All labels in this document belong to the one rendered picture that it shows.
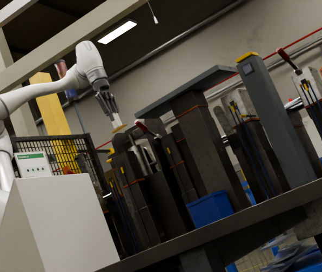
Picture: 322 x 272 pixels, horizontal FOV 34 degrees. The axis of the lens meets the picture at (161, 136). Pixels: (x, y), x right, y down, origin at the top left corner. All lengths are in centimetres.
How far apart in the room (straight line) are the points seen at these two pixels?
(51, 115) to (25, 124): 694
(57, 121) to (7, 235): 180
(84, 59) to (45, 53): 406
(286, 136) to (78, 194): 68
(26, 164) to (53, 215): 135
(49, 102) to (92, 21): 296
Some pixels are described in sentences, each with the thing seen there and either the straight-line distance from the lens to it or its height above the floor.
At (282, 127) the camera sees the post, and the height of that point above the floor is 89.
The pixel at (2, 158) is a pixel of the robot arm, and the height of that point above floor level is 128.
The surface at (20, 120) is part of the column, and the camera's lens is 1035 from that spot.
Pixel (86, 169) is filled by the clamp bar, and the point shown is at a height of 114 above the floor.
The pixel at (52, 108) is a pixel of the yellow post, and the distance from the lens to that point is 333.
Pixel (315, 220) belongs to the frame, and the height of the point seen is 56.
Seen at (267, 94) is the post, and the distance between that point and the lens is 168.
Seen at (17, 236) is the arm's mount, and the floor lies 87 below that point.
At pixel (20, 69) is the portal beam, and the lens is 675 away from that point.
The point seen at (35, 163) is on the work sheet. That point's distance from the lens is 298.
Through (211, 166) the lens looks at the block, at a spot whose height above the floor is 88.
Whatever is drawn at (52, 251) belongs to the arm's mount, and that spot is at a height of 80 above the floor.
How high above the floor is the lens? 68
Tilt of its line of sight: 12 degrees up
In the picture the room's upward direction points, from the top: 22 degrees counter-clockwise
